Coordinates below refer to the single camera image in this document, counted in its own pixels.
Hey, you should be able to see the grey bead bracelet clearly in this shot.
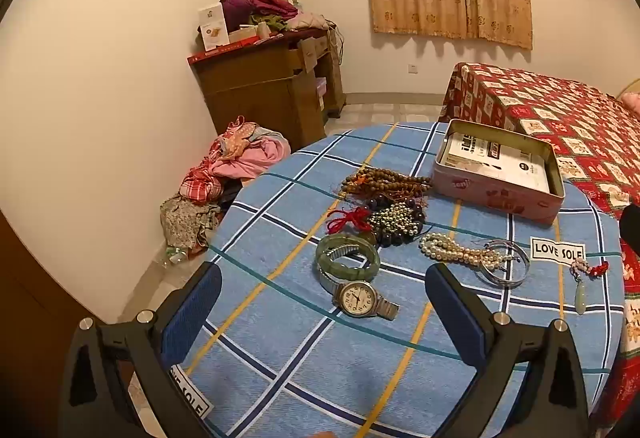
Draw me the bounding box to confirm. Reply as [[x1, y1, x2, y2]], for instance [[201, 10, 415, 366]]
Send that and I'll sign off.
[[369, 203, 418, 236]]

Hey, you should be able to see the green jade bangle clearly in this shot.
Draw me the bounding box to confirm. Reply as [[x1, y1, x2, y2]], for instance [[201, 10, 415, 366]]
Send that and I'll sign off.
[[315, 234, 381, 281]]

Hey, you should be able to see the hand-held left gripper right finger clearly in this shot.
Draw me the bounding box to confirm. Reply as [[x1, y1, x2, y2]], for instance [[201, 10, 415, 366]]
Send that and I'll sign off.
[[425, 262, 591, 438]]

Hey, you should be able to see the pink clothing pile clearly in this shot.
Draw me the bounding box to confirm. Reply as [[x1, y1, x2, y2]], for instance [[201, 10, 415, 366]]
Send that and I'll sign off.
[[207, 115, 292, 179]]

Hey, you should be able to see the brown wooden bead necklace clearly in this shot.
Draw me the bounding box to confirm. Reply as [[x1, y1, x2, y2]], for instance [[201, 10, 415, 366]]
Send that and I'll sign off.
[[340, 167, 433, 201]]

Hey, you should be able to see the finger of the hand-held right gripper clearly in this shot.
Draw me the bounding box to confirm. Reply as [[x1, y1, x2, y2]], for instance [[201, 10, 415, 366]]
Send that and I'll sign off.
[[620, 203, 640, 244]]

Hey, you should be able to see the red plaid cloth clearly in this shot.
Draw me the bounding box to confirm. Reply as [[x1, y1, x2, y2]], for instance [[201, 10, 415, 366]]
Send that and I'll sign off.
[[179, 165, 226, 204]]

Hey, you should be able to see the flat red box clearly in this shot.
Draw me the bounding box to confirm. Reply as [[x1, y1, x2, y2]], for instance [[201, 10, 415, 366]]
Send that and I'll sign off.
[[187, 37, 281, 65]]

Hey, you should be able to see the brown wooden cabinet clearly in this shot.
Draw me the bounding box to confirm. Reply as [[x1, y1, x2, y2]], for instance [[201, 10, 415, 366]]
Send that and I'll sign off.
[[187, 29, 347, 149]]

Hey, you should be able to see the jade pendant with red cord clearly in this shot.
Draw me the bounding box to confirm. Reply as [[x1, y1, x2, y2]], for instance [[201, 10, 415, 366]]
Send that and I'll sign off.
[[570, 259, 610, 315]]

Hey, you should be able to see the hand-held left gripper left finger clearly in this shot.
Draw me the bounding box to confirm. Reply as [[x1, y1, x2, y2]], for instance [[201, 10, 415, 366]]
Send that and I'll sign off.
[[59, 262, 223, 438]]

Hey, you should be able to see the white cardboard box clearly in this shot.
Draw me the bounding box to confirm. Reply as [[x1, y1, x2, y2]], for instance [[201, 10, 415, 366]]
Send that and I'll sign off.
[[196, 3, 231, 52]]

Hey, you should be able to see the brown wooden door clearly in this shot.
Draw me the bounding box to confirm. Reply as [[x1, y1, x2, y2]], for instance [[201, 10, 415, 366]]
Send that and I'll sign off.
[[0, 213, 96, 438]]

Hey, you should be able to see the white pearl necklace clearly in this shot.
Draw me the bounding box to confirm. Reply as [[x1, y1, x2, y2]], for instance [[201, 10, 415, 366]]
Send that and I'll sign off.
[[419, 232, 516, 271]]

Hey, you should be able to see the grey floral cloth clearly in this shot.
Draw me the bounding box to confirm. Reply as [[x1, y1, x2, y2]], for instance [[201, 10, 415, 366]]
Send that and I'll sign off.
[[160, 195, 221, 250]]

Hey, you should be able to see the red printed bed blanket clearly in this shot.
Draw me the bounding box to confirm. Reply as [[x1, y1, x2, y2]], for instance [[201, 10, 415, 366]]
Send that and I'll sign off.
[[439, 62, 640, 438]]

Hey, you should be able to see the pink tin box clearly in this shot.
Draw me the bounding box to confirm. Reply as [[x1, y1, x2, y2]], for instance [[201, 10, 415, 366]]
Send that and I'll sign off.
[[431, 118, 566, 226]]

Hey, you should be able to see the white printed paper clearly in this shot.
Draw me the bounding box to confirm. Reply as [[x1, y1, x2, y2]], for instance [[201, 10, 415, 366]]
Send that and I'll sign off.
[[442, 132, 551, 194]]

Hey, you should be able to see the clear plastic wrapper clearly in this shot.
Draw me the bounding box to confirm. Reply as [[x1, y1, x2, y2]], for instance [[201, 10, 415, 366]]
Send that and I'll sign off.
[[160, 245, 191, 265]]

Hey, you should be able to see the silver bangle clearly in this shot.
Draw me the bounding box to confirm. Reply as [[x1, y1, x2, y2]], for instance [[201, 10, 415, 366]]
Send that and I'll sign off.
[[475, 239, 531, 289]]

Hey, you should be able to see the silver wristwatch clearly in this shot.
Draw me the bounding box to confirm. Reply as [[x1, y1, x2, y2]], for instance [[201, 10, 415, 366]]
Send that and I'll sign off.
[[318, 243, 401, 321]]

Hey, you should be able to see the dark bead bracelet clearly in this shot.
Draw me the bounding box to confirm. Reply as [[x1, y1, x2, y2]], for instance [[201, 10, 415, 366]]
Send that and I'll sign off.
[[362, 195, 428, 248]]

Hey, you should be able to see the blue checked tablecloth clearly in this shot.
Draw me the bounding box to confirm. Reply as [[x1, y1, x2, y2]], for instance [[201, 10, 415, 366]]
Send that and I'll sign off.
[[197, 121, 626, 438]]

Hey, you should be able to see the pile of clothes on cabinet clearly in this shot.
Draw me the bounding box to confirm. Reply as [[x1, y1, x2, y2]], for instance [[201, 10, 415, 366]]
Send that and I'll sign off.
[[220, 0, 333, 34]]

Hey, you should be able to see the red knotted cord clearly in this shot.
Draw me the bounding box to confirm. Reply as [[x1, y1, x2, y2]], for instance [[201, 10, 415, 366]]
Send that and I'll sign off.
[[326, 205, 373, 234]]

